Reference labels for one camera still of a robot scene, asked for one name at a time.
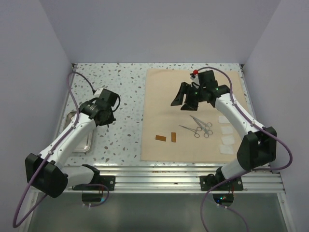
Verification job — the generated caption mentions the steel surgical scissors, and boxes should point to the steel surgical scissors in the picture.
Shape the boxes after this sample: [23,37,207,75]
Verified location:
[190,115,212,128]

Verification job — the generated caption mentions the white gauze pad top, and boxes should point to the white gauze pad top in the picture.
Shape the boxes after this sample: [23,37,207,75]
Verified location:
[218,116,230,124]

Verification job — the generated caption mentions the white gauze pad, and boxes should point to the white gauze pad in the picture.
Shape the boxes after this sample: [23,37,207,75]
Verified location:
[221,135,235,145]
[219,145,234,155]
[218,116,230,124]
[221,126,234,135]

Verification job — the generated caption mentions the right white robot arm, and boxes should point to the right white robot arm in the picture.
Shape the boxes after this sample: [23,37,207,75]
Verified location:
[170,70,277,189]

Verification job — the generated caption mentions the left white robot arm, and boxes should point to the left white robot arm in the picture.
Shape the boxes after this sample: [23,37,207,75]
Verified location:
[25,88,120,198]

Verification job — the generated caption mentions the beige cloth mat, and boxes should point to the beige cloth mat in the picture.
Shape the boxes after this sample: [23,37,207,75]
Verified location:
[141,69,241,163]

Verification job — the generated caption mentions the steel instrument tray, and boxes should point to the steel instrument tray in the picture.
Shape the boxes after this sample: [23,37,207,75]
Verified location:
[62,111,93,155]

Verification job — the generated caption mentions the brown bandage vertical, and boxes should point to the brown bandage vertical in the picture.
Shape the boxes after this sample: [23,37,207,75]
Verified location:
[171,132,176,143]

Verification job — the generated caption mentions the brown bandage horizontal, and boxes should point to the brown bandage horizontal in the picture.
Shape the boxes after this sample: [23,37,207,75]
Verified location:
[155,135,167,142]

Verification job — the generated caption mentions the white gauze pad bottom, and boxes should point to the white gauze pad bottom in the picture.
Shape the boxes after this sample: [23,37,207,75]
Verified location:
[219,145,234,155]

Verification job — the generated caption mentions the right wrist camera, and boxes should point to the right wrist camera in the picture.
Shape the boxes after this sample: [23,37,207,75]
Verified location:
[190,70,198,81]

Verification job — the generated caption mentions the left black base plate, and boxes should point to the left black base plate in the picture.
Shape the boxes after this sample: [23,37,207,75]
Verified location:
[98,175,116,191]

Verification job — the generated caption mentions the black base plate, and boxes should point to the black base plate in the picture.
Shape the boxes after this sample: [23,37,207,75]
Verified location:
[199,174,244,191]
[98,175,116,191]

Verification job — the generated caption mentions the aluminium rail frame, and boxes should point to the aluminium rail frame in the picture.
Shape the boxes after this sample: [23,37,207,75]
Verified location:
[28,165,285,194]

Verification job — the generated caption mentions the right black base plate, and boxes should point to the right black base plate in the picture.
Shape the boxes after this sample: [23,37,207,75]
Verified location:
[199,174,244,191]

